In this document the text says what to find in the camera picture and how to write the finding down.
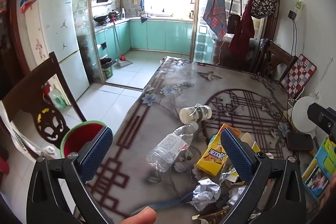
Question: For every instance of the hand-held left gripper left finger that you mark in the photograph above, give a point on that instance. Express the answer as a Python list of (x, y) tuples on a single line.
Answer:
[(95, 153)]

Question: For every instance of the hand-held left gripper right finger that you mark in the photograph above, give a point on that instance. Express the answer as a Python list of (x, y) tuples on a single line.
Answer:
[(236, 155)]

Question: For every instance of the red bin with green rim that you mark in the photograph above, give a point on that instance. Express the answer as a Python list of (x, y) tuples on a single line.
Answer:
[(76, 137)]

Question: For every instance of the yellow carton box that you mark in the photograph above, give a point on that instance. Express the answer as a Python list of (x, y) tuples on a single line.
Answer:
[(210, 158)]

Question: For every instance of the white paper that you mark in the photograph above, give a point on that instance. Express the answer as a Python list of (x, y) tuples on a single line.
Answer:
[(235, 195), (206, 193)]

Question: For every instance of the clear plastic bottle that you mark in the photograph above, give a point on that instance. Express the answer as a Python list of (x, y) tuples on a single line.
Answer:
[(168, 146)]

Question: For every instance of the person's left hand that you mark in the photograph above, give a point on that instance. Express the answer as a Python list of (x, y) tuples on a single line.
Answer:
[(141, 217)]

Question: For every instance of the white round fan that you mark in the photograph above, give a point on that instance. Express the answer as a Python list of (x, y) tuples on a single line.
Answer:
[(302, 113)]

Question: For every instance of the cream paper scrap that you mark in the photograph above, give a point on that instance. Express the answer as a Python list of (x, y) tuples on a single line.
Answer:
[(248, 138)]

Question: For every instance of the silver foil wrapper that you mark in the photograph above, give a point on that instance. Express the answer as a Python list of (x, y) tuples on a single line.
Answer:
[(228, 176)]

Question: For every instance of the checkered seat cushion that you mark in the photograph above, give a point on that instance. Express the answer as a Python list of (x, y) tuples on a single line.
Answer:
[(302, 74)]

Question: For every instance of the white paper cup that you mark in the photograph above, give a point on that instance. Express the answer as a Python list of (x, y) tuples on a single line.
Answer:
[(194, 112)]

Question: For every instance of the colourful toy box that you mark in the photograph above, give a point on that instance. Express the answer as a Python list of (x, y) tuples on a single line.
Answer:
[(317, 176)]

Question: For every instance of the brown carton piece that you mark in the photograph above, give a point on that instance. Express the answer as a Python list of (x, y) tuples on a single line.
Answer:
[(214, 216)]

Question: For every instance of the green detergent bottle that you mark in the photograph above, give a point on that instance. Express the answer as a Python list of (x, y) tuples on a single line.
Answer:
[(58, 99)]

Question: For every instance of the yellow toy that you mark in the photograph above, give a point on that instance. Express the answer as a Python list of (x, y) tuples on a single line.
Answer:
[(42, 115)]

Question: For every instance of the wooden chair with cushion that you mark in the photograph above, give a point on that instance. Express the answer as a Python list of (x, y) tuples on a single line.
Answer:
[(273, 61)]

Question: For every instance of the green kitchen waste bin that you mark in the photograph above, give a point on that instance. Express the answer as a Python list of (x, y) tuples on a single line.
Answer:
[(107, 69)]

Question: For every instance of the floral tablecloth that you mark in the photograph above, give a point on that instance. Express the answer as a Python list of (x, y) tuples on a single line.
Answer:
[(162, 98)]

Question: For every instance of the carved dark wooden chair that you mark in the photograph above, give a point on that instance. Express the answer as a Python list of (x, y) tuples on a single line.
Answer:
[(31, 92)]

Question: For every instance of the grey dustpan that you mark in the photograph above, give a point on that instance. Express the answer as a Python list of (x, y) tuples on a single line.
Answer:
[(124, 62)]

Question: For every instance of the red hanging garment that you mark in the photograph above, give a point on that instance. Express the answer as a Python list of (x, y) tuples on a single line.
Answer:
[(245, 29)]

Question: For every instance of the red mop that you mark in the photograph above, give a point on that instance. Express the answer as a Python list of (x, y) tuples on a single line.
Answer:
[(116, 37)]

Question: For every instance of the black hanging bag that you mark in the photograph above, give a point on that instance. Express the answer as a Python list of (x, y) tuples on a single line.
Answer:
[(233, 24)]

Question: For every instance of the black white lettered bag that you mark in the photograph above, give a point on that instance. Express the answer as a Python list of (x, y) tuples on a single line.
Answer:
[(263, 2)]

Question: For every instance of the white refrigerator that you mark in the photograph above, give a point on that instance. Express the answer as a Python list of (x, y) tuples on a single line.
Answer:
[(57, 29)]

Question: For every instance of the black wok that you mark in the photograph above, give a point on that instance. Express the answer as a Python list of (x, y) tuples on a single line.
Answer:
[(101, 18)]

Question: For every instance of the teal lower kitchen cabinets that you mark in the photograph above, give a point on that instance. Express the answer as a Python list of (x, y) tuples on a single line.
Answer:
[(157, 32)]

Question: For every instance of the black cooking pot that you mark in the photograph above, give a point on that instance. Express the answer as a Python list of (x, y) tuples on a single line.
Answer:
[(114, 14)]

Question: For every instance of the plaid hanging cloth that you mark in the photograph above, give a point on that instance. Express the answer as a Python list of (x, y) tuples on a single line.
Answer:
[(215, 8)]

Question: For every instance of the blue and red box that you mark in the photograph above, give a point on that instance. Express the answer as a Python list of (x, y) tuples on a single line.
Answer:
[(27, 2)]

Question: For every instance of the black wall charger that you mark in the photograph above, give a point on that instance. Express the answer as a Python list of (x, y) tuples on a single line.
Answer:
[(292, 14)]

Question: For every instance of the white wall plug device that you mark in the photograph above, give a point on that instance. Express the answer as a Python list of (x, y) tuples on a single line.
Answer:
[(299, 5)]

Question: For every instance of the wooden door frame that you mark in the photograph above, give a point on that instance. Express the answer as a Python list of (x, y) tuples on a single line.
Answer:
[(15, 29)]

